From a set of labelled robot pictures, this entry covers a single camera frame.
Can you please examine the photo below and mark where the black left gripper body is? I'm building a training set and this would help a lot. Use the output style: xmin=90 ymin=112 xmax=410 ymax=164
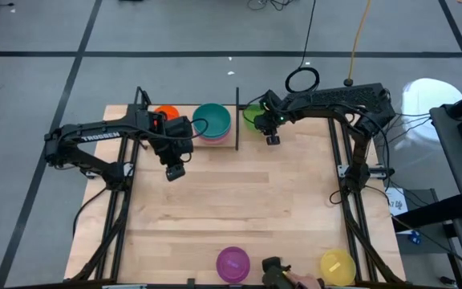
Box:
xmin=150 ymin=137 xmax=195 ymax=169

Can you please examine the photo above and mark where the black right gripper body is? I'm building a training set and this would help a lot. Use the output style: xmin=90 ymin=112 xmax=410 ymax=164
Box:
xmin=253 ymin=113 xmax=285 ymax=136

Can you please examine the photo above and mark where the teal plastic bowl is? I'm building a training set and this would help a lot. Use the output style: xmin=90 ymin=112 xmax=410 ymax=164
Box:
xmin=192 ymin=103 xmax=233 ymax=137

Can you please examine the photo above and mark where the purple translucent plastic bowl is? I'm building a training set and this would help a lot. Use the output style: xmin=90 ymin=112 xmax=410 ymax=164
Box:
xmin=215 ymin=246 xmax=252 ymax=284

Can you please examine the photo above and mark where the yellow translucent plastic bowl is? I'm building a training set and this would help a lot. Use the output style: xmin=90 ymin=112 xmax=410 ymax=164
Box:
xmin=319 ymin=248 xmax=357 ymax=287

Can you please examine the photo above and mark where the green translucent plastic bowl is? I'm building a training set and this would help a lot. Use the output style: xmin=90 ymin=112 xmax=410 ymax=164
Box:
xmin=241 ymin=104 xmax=266 ymax=132

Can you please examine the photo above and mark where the orange translucent plastic bowl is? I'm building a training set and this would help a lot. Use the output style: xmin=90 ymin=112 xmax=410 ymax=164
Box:
xmin=153 ymin=104 xmax=180 ymax=121

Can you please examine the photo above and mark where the pink plastic bowl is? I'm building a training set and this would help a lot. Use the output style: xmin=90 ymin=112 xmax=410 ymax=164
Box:
xmin=196 ymin=132 xmax=232 ymax=145

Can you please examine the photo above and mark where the white paper sheet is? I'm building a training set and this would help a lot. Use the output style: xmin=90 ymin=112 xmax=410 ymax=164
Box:
xmin=385 ymin=186 xmax=411 ymax=234

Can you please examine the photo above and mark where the person's hand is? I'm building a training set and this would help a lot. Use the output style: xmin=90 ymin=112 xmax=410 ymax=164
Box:
xmin=285 ymin=271 xmax=324 ymax=289

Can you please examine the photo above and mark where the black table beam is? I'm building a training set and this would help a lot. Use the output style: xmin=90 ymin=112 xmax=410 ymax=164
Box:
xmin=391 ymin=194 xmax=462 ymax=234

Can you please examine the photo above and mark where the grey side table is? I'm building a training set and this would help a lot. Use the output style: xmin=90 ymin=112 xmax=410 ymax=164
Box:
xmin=429 ymin=104 xmax=462 ymax=226

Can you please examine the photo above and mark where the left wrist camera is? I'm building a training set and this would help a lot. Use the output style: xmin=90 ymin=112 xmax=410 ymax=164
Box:
xmin=165 ymin=162 xmax=187 ymax=182

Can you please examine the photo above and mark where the black coiled cable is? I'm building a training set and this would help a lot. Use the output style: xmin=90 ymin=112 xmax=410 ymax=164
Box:
xmin=285 ymin=0 xmax=321 ymax=95

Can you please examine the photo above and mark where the black cable tangle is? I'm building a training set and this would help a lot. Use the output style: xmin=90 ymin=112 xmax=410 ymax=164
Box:
xmin=246 ymin=0 xmax=296 ymax=12

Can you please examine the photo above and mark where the yellow cable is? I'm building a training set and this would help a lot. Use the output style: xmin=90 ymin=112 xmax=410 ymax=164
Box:
xmin=342 ymin=0 xmax=373 ymax=88

